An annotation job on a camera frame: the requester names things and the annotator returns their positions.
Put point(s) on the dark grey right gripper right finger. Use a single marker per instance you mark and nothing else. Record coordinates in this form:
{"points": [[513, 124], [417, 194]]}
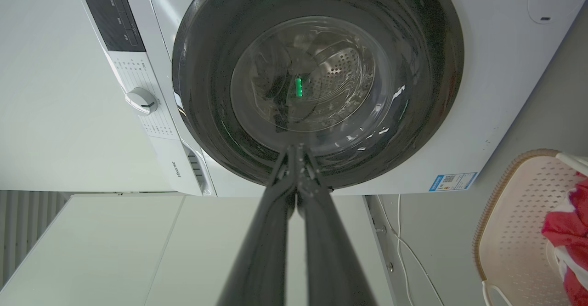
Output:
{"points": [[333, 260]]}

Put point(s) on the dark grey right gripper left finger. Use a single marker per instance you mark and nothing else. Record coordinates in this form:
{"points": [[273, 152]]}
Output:
{"points": [[259, 255]]}

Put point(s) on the beige perforated laundry basket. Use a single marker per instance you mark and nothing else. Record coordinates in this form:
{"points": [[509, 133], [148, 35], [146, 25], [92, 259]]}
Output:
{"points": [[514, 232]]}

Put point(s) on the blue energy label sticker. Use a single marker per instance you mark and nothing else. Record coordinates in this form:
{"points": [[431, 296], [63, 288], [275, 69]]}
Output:
{"points": [[452, 181]]}

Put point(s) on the round black washing machine door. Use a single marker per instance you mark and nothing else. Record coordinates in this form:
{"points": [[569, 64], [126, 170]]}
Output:
{"points": [[317, 81]]}

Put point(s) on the white washing machine control knob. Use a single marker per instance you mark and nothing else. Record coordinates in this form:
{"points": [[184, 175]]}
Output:
{"points": [[141, 100]]}

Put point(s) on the white front-load washing machine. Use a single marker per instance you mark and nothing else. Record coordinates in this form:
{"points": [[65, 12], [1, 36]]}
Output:
{"points": [[496, 90]]}

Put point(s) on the red and white garment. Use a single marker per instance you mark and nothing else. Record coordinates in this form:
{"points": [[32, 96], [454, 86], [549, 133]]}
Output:
{"points": [[569, 232]]}

